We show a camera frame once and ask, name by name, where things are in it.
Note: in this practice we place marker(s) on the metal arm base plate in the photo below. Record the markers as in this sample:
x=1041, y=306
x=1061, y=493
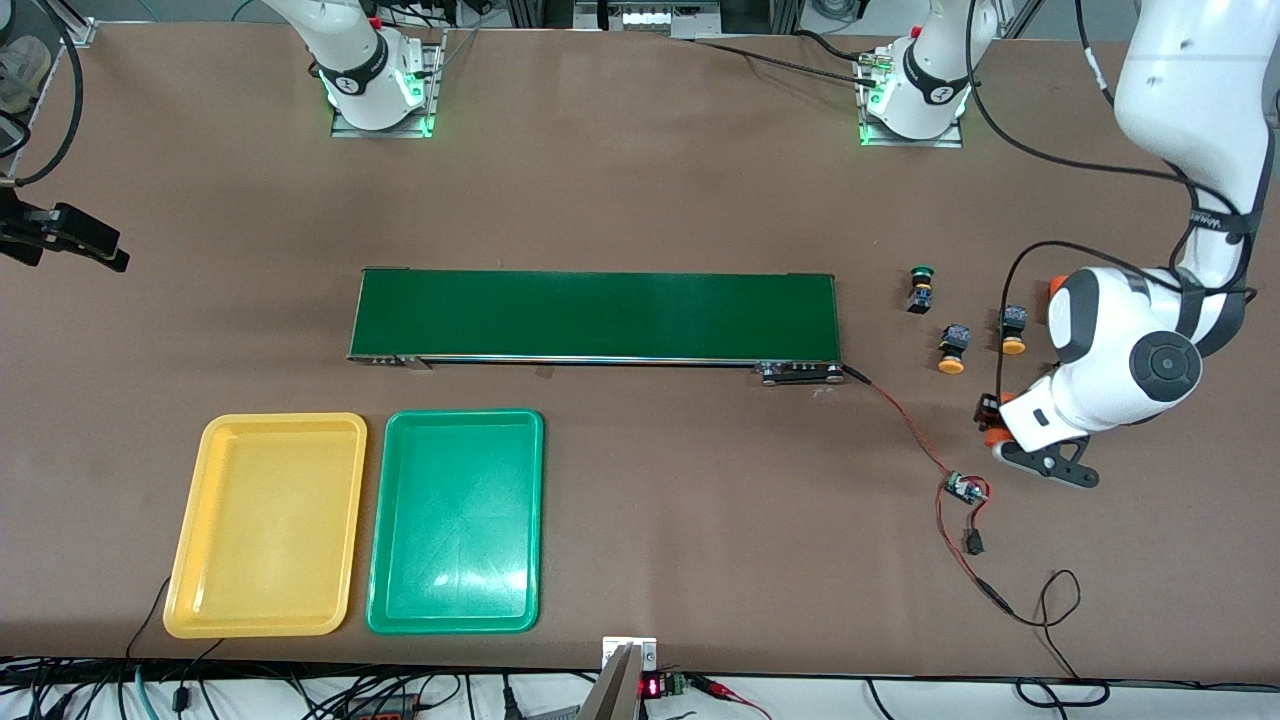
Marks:
x=437, y=70
x=915, y=142

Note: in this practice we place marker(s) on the yellow plastic tray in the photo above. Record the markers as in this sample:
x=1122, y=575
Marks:
x=265, y=520

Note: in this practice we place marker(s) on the green conveyor belt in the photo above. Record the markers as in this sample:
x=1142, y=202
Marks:
x=600, y=315

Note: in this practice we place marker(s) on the green plastic tray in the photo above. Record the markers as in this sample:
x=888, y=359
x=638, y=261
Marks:
x=455, y=520

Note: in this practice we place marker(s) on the grey floor object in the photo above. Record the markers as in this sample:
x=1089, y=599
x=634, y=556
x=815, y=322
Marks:
x=22, y=75

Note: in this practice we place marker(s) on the yellow push button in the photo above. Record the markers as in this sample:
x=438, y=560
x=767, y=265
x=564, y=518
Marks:
x=1013, y=345
x=955, y=338

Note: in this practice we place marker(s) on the small controller circuit board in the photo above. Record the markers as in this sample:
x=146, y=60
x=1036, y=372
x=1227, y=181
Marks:
x=965, y=489

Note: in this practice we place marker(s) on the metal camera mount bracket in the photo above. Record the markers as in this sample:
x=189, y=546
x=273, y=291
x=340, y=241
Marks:
x=615, y=690

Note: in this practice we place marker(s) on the red clip lead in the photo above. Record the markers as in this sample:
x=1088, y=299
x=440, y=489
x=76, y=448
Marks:
x=722, y=690

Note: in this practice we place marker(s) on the green push button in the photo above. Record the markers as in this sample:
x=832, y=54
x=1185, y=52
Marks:
x=920, y=298

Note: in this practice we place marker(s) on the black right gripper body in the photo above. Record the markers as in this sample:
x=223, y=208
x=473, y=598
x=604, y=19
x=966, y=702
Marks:
x=30, y=232

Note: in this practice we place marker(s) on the red digit display module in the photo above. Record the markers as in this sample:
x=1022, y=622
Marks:
x=652, y=687

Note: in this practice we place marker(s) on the aluminium frame profile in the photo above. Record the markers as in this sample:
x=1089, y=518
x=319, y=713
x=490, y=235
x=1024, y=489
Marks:
x=78, y=25

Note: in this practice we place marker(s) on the silver equipment box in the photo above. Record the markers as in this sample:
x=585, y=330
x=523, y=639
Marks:
x=650, y=18

